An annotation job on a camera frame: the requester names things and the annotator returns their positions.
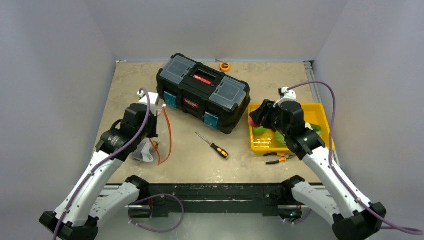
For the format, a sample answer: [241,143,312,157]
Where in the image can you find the red pink peach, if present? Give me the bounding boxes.
[248,117,261,128]

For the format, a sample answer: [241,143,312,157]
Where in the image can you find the clear orange zip top bag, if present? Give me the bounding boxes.
[130,103,173,166]

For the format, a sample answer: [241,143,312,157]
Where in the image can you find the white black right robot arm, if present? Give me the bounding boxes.
[249,99,387,240]

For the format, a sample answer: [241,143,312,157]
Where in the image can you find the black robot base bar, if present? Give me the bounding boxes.
[128,182,309,221]

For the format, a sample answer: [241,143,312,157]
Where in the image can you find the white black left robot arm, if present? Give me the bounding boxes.
[39,102,158,240]

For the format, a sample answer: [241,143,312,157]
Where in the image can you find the green cucumber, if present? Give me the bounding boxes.
[310,123,322,135]

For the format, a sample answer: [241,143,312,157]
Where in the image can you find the yellow plastic tray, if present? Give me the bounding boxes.
[248,103,330,154]

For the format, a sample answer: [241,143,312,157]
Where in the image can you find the orange black pliers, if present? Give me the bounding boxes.
[263,152,296,165]

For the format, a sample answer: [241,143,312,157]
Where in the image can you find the black yellow screwdriver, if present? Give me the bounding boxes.
[195,132,230,159]

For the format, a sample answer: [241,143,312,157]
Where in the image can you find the black plastic toolbox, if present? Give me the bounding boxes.
[156,53,251,135]

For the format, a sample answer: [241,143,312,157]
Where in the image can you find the yellow tape measure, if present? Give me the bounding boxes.
[215,59,231,73]

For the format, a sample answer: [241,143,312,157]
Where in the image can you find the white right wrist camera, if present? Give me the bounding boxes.
[275,87,297,106]

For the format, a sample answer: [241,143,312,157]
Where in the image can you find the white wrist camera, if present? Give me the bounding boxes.
[137,90,160,117]
[275,87,297,106]

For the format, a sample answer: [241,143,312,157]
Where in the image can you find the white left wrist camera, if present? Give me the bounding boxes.
[137,90,160,117]

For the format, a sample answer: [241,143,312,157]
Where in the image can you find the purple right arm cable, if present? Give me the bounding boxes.
[287,81,424,237]

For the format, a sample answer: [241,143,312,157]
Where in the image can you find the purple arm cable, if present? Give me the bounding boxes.
[51,88,152,240]
[287,81,424,237]

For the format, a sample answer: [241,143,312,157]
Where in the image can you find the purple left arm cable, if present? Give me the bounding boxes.
[51,88,152,240]

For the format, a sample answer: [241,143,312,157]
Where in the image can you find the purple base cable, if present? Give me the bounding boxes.
[127,193,185,234]

